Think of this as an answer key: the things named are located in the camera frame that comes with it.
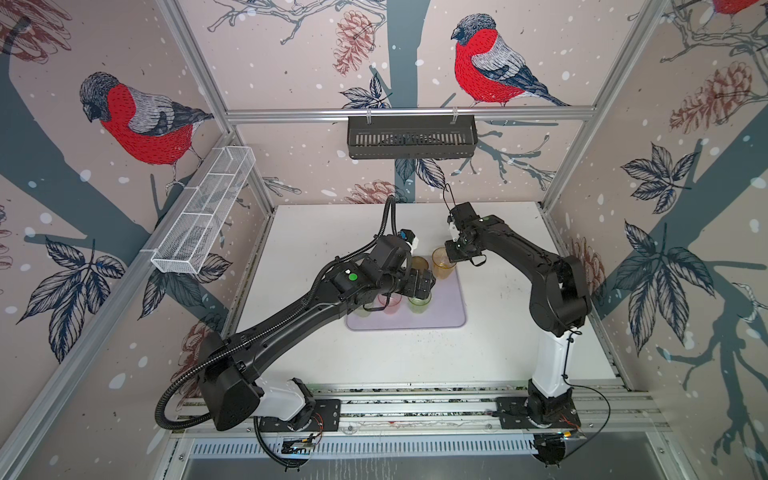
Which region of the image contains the yellow smooth cup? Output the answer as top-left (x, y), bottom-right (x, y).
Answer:
top-left (431, 247), bottom-right (455, 280)

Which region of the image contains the pink smooth cup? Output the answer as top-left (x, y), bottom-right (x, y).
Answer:
top-left (377, 293), bottom-right (402, 315)

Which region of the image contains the brown textured cup front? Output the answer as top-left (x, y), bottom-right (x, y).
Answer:
top-left (411, 256), bottom-right (430, 271)

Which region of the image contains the green smooth cup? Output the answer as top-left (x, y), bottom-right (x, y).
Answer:
top-left (408, 296), bottom-right (432, 314)

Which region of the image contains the green textured cup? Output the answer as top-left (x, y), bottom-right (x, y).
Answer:
top-left (354, 306), bottom-right (371, 318)

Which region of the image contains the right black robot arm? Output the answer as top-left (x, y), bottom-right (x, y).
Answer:
top-left (445, 202), bottom-right (591, 426)

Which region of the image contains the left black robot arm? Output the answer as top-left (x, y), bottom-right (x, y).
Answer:
top-left (196, 229), bottom-right (435, 431)

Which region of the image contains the lilac plastic tray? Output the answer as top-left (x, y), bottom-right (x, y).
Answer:
top-left (345, 257), bottom-right (467, 332)

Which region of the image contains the black hanging wire basket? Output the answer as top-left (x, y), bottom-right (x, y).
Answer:
top-left (347, 115), bottom-right (478, 160)

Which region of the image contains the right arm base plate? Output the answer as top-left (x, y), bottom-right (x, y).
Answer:
top-left (494, 396), bottom-right (581, 430)

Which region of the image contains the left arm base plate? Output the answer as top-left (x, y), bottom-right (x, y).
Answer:
top-left (256, 399), bottom-right (341, 433)

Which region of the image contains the white wire mesh shelf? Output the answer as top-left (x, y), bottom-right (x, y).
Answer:
top-left (151, 146), bottom-right (255, 275)

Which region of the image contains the aluminium frame top rail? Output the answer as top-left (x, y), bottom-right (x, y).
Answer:
top-left (225, 106), bottom-right (596, 125)

